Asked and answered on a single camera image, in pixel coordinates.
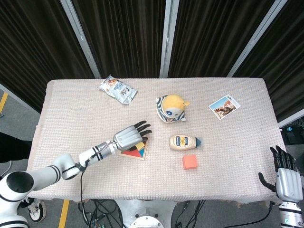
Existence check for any yellow striped plush toy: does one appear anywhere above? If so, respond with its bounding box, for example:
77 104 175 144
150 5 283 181
155 94 190 124

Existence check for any mayonnaise squeeze bottle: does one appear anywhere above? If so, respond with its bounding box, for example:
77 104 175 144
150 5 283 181
169 134 203 151

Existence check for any beige woven tablecloth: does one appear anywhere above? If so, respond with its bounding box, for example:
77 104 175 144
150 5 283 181
25 77 287 204

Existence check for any aluminium frame rail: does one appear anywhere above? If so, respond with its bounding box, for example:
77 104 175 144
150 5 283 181
277 115 304 128

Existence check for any white black sneaker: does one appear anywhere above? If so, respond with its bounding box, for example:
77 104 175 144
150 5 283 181
23 198 47 223

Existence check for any photo postcard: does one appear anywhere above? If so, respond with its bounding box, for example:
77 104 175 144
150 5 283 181
208 94 241 121

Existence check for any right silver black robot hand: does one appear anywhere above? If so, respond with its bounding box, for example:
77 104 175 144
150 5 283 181
257 145 304 204

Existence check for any black floor cable bundle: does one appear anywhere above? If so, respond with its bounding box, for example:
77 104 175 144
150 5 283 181
84 199 124 228
174 199 206 228

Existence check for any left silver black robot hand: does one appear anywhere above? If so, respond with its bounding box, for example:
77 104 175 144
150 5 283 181
112 120 153 152

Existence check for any orange foam cube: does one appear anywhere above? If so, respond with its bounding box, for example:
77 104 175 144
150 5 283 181
182 154 198 171

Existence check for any wooden tangram puzzle board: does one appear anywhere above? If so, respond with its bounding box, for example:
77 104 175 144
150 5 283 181
118 136 150 161

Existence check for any aluminium frame post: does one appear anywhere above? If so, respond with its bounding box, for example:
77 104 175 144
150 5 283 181
159 0 180 78
59 0 102 79
227 0 289 78

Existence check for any person dark trouser leg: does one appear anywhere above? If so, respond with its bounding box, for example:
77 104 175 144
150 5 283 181
0 132 33 164

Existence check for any black equipment with cables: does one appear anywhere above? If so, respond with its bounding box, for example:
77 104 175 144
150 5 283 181
280 118 304 152

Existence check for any silver snack bag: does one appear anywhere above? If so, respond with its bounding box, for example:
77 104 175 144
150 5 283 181
98 75 138 105

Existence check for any dark brown curtain panel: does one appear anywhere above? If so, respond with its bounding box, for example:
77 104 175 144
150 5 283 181
0 0 95 114
168 0 276 78
234 0 304 123
71 0 167 79

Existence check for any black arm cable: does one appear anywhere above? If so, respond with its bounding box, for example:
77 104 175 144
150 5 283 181
79 152 100 228

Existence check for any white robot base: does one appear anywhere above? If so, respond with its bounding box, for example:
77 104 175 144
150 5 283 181
114 199 178 228

